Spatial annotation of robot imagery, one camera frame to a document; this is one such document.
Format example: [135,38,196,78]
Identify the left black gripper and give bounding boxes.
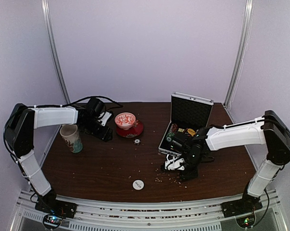
[81,117,113,142]

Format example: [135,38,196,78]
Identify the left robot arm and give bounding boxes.
[3,96,114,214]

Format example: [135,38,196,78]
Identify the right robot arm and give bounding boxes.
[164,110,290,213]

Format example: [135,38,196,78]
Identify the white orange patterned bowl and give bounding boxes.
[115,112,136,130]

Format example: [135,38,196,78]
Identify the red floral saucer plate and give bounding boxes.
[116,120,144,138]

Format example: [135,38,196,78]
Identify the black 100 chip near saucer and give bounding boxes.
[133,139,141,145]

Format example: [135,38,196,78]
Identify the white floral ceramic mug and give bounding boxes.
[60,124,83,154]

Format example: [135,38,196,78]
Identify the gold card decks in case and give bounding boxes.
[177,128,196,136]

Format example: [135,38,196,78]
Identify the chip stack left in case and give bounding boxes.
[166,124,178,142]

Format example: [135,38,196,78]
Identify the white dealer button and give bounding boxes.
[132,180,145,191]

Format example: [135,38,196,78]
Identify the aluminium poker case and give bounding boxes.
[158,92,214,156]

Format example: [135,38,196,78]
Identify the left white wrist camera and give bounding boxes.
[98,111,112,126]

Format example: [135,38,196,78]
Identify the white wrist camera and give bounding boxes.
[162,158,185,171]
[98,111,112,126]

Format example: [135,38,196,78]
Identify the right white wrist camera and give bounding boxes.
[162,158,185,171]

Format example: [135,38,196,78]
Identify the front aluminium rail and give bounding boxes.
[8,190,290,231]

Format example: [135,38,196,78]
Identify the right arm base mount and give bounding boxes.
[221,193,263,229]

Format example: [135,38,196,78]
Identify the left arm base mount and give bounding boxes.
[35,190,77,231]

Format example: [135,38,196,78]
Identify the left aluminium frame post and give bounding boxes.
[41,0,70,103]

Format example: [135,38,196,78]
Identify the aluminium frame post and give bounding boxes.
[224,0,254,110]
[41,0,70,103]

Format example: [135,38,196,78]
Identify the right aluminium frame post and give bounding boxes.
[224,0,254,110]

